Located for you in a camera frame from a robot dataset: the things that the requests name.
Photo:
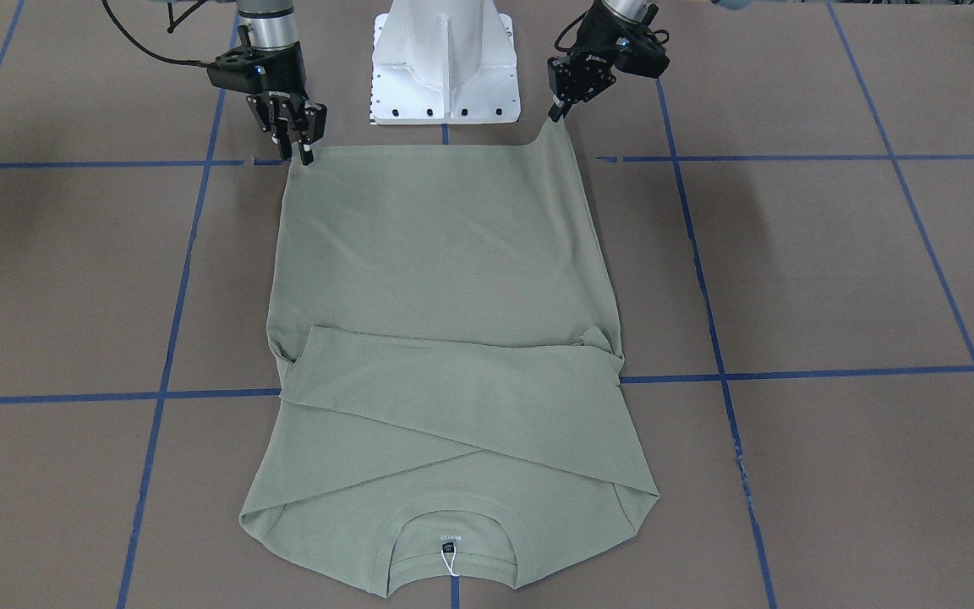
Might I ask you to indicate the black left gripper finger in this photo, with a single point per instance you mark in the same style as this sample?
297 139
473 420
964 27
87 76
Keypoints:
560 107

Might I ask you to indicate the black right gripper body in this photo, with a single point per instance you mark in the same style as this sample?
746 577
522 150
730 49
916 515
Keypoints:
287 81

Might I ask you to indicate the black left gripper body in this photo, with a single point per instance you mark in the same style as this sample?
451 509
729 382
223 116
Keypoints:
598 39

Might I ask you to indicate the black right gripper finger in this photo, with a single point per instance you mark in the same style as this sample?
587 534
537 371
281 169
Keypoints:
306 139
284 144

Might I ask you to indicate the olive green long-sleeve shirt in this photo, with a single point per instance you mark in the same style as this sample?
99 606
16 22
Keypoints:
448 346

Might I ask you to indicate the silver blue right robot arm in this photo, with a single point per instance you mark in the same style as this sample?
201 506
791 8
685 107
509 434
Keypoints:
269 25

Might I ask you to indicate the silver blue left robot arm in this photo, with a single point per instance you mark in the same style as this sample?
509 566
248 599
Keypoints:
609 37

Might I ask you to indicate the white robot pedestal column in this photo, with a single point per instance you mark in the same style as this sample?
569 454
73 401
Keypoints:
444 62

